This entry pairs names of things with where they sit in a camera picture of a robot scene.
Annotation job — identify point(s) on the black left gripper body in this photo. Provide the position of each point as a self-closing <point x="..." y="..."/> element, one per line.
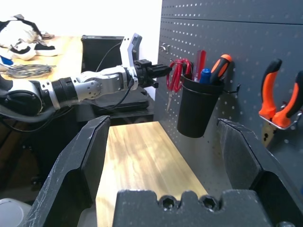
<point x="144" y="73"/>

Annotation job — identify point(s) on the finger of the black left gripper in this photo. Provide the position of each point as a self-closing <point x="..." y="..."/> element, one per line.
<point x="162" y="70"/>

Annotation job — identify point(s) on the silver pliers holder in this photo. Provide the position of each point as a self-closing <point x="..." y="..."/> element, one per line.
<point x="282" y="127"/>

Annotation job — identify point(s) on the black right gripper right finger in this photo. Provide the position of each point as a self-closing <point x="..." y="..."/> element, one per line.
<point x="248" y="160"/>

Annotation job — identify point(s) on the orange black long-nose pliers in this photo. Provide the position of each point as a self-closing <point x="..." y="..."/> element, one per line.
<point x="268" y="94"/>

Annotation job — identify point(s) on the grey metal pegboard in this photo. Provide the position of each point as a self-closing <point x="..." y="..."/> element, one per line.
<point x="248" y="30"/>

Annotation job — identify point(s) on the silver pegboard hook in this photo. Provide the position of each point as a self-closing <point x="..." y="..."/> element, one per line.
<point x="165" y="48"/>

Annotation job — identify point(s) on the white black fabric bundle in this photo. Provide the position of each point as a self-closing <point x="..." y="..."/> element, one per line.
<point x="19" y="35"/>

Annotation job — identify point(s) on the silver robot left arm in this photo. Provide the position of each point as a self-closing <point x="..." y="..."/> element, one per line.
<point x="90" y="85"/>

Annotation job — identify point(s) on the black equipment cabinet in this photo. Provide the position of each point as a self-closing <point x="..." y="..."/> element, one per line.
<point x="99" y="52"/>

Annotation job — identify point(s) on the wooden background table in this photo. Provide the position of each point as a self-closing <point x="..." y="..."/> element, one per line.
<point x="68" y="52"/>

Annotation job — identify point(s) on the black plastic cup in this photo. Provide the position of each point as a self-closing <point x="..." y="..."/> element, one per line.
<point x="197" y="111"/>

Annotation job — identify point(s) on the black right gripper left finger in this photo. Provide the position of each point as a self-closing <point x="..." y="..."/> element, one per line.
<point x="71" y="170"/>

